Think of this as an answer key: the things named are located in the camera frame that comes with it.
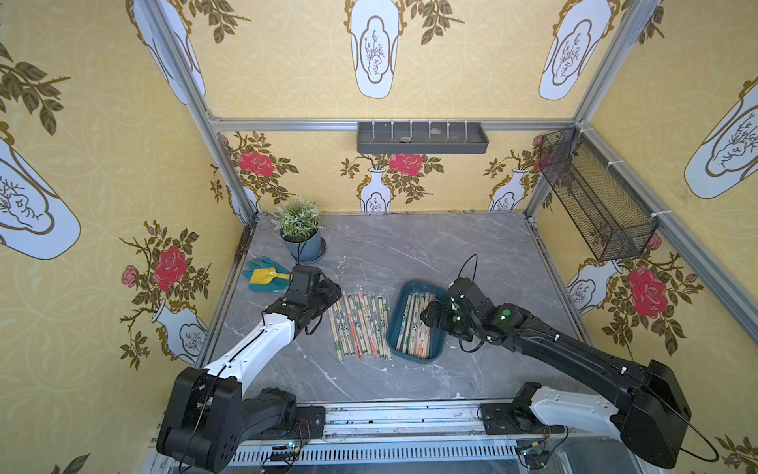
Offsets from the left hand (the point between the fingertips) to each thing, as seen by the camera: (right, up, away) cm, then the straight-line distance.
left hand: (340, 289), depth 88 cm
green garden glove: (-28, +6, +15) cm, 33 cm away
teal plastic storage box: (+20, -14, 0) cm, 25 cm away
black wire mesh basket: (+77, +20, -6) cm, 80 cm away
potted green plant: (-14, +18, +7) cm, 24 cm away
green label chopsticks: (+11, -11, +2) cm, 16 cm away
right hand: (+26, -8, -8) cm, 28 cm away
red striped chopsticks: (+4, -12, +2) cm, 13 cm away
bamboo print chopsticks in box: (+1, -12, +2) cm, 12 cm away
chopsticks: (+10, -13, 0) cm, 17 cm away
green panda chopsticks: (+6, -11, +2) cm, 13 cm away
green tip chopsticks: (+12, -6, +7) cm, 15 cm away
